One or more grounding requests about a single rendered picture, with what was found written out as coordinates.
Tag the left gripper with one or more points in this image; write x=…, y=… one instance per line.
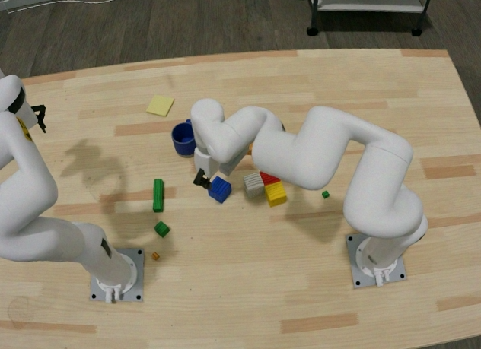
x=30, y=119

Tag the blue cube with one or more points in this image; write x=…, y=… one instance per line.
x=221, y=189

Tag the red cube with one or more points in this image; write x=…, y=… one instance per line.
x=267, y=179

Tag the pale yellow square tile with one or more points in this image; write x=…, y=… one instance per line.
x=160, y=106

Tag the dark blue mug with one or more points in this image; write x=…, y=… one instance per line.
x=183, y=132

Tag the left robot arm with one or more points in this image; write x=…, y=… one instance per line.
x=27, y=237

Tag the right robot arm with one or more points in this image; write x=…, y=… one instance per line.
x=377, y=203

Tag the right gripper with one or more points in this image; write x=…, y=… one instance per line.
x=207, y=166

